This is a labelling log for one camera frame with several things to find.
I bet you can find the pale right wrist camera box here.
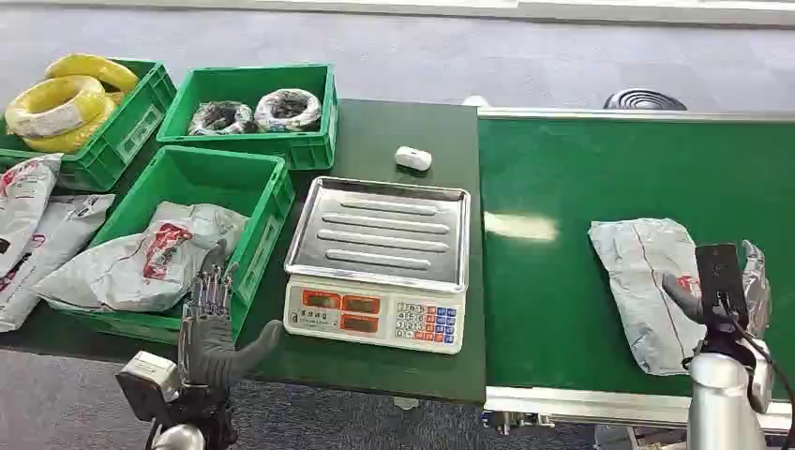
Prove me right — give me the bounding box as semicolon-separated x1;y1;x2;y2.
742;337;776;416

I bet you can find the small white plastic device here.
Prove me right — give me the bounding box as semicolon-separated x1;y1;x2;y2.
394;144;433;173

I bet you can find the black ribbed round object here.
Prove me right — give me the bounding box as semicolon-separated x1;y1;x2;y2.
603;87;688;113

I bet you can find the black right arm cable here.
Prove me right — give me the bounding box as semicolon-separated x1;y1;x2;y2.
732;316;795;450

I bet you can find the green crate with parcel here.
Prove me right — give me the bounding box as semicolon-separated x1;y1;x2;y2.
58;144;296;347

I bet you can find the white electronic scale steel tray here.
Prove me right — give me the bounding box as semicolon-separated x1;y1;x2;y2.
282;175;473;356

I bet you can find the yellow cable coil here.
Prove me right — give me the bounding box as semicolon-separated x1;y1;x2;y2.
22;93;120;156
4;75;108;139
44;52;140;95

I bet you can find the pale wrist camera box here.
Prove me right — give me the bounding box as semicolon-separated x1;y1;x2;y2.
115;351;183;425
742;337;776;416

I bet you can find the green conveyor belt aluminium frame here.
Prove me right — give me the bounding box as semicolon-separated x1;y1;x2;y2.
476;106;795;437

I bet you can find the green crate with yellow coils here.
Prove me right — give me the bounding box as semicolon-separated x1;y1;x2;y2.
0;58;178;193

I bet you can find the dark green table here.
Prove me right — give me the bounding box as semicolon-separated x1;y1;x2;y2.
0;97;488;406

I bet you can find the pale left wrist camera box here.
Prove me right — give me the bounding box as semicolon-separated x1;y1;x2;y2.
115;351;183;425

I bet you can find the grey parcel bag red print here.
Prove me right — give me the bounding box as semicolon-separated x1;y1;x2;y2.
34;201;250;314
0;193;117;334
0;153;64;278

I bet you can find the grey crumpled parcel bag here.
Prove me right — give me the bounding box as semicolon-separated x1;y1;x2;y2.
587;217;773;378

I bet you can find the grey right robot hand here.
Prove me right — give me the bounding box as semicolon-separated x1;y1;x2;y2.
661;243;751;356

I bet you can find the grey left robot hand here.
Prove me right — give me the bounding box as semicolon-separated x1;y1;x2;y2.
178;238;284;390

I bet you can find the green crate with wrapped coils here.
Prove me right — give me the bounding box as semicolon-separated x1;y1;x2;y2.
156;63;339;172

